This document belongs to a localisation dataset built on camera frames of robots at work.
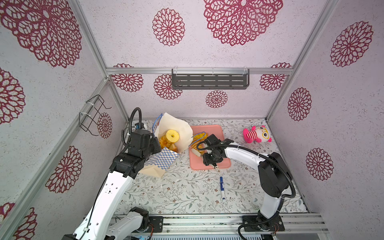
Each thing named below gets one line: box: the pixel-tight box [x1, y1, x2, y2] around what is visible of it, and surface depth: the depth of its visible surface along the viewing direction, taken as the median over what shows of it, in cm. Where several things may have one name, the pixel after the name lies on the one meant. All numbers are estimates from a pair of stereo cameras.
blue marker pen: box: [220, 176, 225, 200], surface depth 87 cm
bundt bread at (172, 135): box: [165, 129, 180, 143], surface depth 95 cm
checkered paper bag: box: [139, 112, 194, 178], surface depth 86 cm
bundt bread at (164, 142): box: [159, 135, 172, 149], surface depth 97 cm
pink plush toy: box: [243, 125, 273, 144], surface depth 105 cm
